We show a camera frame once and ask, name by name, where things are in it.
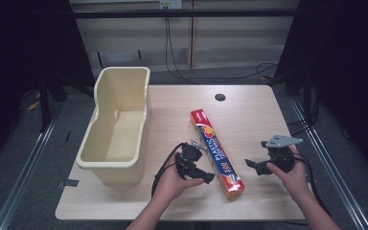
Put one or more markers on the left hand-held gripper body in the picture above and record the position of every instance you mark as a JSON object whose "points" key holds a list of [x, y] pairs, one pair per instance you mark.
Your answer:
{"points": [[188, 156]]}

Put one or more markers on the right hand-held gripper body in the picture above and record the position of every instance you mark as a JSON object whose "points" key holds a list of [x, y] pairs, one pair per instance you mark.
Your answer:
{"points": [[281, 153]]}

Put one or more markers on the red and blue plastic wrap box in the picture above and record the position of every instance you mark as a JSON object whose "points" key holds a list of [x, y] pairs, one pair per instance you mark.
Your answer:
{"points": [[215, 150]]}

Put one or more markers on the cream plastic bin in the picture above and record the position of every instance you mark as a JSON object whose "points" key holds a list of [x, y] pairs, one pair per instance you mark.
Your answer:
{"points": [[121, 134]]}

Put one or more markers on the person's right hand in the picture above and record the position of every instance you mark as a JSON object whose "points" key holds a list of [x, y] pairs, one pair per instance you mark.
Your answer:
{"points": [[292, 180]]}

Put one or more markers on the person's left hand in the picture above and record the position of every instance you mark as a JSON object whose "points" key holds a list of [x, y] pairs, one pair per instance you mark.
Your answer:
{"points": [[171, 183]]}

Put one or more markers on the small black tape strip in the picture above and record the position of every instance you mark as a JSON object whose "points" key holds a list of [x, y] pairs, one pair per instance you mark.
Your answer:
{"points": [[67, 136]]}

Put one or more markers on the grey tape piece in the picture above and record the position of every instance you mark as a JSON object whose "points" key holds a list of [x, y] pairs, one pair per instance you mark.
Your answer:
{"points": [[68, 183]]}

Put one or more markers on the black metal stand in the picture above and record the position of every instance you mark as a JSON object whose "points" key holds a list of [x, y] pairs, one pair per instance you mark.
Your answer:
{"points": [[44, 105]]}

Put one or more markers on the metal floor rail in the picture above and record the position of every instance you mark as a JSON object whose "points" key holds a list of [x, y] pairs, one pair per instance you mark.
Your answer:
{"points": [[329, 166], [22, 175]]}

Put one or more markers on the black horizontal frame bar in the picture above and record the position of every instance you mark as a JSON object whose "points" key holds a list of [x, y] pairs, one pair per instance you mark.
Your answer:
{"points": [[185, 13]]}

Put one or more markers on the white wall socket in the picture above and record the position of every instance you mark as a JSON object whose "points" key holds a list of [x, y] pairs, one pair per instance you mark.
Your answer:
{"points": [[170, 4]]}

